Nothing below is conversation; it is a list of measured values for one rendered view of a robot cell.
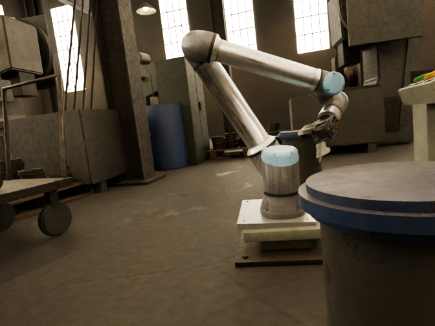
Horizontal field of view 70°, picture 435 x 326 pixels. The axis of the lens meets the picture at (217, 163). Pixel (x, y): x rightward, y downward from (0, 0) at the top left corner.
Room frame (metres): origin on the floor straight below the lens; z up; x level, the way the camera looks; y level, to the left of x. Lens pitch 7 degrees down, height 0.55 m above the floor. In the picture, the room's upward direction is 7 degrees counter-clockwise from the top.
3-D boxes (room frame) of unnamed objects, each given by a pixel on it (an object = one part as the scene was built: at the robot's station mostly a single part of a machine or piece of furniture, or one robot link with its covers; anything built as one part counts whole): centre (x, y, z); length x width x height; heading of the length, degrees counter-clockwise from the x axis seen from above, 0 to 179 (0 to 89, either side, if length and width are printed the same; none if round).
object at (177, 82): (4.77, 0.39, 0.75); 0.70 x 0.48 x 1.50; 164
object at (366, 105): (4.07, -1.54, 0.39); 1.03 x 0.83 x 0.79; 78
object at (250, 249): (1.28, -0.25, 0.04); 0.40 x 0.40 x 0.08; 80
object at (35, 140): (3.62, 1.45, 0.43); 1.23 x 0.93 x 0.87; 162
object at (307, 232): (1.28, -0.25, 0.10); 0.32 x 0.32 x 0.04; 80
